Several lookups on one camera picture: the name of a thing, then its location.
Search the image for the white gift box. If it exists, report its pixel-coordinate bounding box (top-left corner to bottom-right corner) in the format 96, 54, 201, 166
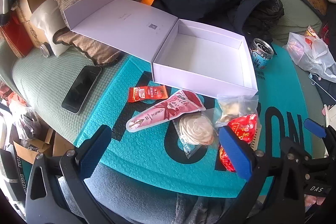
63, 0, 259, 98

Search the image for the round metal tin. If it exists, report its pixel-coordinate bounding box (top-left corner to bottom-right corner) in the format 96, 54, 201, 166
39, 43, 52, 59

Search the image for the open cardboard box with flaps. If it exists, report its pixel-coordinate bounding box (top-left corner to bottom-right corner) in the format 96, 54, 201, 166
12, 126, 74, 165

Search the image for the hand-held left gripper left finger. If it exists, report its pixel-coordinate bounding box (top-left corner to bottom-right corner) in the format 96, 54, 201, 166
25, 125, 112, 224

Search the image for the rose-shaped pastry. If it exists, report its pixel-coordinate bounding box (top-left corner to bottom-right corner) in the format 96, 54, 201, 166
173, 109, 219, 160

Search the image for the white plastic bag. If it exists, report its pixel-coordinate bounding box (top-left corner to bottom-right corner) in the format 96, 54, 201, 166
282, 31, 336, 83

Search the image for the black smartphone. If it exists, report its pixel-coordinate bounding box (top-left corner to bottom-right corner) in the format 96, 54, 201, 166
61, 65, 102, 114

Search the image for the green sofa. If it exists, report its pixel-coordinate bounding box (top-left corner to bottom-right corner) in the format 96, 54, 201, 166
0, 0, 324, 141

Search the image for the clear zip bag of snacks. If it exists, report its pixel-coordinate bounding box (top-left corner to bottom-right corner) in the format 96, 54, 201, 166
214, 94, 259, 130

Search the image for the blue can of pearls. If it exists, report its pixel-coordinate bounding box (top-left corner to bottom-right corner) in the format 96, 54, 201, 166
249, 38, 275, 72

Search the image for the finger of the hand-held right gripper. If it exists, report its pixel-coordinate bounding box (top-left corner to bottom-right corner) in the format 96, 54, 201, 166
304, 118, 336, 139
283, 137, 312, 160

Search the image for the pink cone-shaped packet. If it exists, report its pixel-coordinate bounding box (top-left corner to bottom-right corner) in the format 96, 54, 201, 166
125, 90, 207, 132

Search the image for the brown cardboard box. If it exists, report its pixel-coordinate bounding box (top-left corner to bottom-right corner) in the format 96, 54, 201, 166
15, 0, 45, 49

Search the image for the navy jacket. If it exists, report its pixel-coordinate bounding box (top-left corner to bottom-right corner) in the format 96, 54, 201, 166
151, 0, 285, 42

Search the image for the teal bubble mailer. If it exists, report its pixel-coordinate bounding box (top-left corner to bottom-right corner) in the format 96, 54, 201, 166
75, 43, 313, 199

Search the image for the person's right hand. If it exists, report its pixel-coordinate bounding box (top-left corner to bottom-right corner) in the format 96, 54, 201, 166
304, 194, 329, 214

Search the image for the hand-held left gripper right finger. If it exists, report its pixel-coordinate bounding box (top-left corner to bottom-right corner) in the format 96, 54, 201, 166
219, 126, 306, 224

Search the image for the red ketchup sachet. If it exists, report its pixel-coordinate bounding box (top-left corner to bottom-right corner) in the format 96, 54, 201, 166
128, 85, 168, 104

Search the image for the white wire hanger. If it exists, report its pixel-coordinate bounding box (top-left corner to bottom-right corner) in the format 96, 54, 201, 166
308, 73, 336, 103

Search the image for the red candy packet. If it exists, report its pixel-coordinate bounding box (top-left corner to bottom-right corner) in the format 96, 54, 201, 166
219, 114, 259, 172

